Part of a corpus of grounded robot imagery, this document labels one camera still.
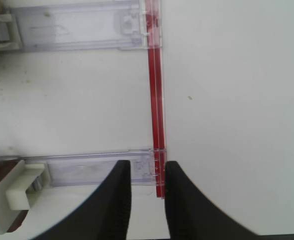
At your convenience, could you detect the white sesame bun stand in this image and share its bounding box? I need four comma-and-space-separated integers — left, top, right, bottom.
0, 14, 22, 52

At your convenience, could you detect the right upper clear rail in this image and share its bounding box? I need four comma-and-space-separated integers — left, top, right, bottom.
10, 0, 162, 52

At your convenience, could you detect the white meat stand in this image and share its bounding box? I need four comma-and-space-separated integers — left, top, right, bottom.
0, 160, 49, 235

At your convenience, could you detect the clear rail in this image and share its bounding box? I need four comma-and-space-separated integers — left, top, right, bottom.
10, 0, 162, 52
0, 149, 167, 188

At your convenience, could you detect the right red plastic rod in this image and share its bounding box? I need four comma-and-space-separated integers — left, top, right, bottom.
145, 0, 167, 199

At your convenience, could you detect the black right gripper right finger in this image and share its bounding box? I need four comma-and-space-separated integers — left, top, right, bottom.
164, 161, 262, 240

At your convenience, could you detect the right lower clear rail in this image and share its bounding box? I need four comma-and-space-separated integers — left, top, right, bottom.
0, 149, 167, 188

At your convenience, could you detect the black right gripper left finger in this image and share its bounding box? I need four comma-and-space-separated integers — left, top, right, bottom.
35, 160, 132, 240

